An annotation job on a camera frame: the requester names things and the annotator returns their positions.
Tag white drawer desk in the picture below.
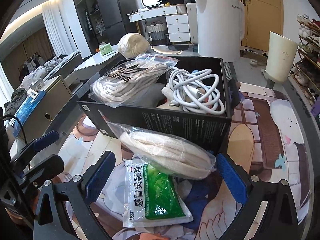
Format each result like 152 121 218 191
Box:
127 4 191 43

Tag wooden shoe rack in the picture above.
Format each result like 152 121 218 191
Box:
290 14 319 107

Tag black cardboard box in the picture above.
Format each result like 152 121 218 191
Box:
76 55 234 156

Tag bed with grey bedding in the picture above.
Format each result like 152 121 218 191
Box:
19 50 83 91

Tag cream bagged yarn bundle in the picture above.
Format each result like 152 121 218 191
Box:
118 33 150 59

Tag bagged cream rope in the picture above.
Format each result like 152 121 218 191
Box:
106 121 217 181

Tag dark glass wardrobe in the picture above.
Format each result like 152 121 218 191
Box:
73 0 108 54

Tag green white medicine packet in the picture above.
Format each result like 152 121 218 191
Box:
123 159 193 228

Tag green tissue box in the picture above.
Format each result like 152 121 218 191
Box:
99 42 113 56

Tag white cylindrical appliance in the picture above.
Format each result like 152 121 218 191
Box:
195 0 245 62

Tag wooden door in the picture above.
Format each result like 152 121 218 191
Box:
241 0 284 51

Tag bagged striped white socks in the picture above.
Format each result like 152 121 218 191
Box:
88 54 178 108

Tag white coffee table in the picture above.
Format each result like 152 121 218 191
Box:
73 45 123 80

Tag white suitcase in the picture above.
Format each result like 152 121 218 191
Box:
186 3 198 44

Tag black refrigerator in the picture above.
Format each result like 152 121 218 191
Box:
97 0 138 45

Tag white cable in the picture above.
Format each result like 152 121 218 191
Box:
161 65 226 116

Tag cream trash bin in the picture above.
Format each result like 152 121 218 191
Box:
265 31 298 83

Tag striped laundry basket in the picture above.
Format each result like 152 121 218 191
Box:
146 21 167 41

